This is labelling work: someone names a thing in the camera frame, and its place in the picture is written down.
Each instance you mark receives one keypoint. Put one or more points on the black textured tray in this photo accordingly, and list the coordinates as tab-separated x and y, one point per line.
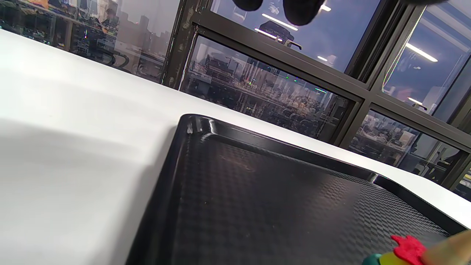
276	191

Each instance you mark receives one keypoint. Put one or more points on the dark metal window frame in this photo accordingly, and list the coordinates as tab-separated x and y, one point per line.
279	49

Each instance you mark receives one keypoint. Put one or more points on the person's left hand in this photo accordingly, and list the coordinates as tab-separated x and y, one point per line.
301	11

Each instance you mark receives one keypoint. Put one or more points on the green yellow red spinning top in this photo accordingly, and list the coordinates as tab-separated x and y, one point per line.
408	250

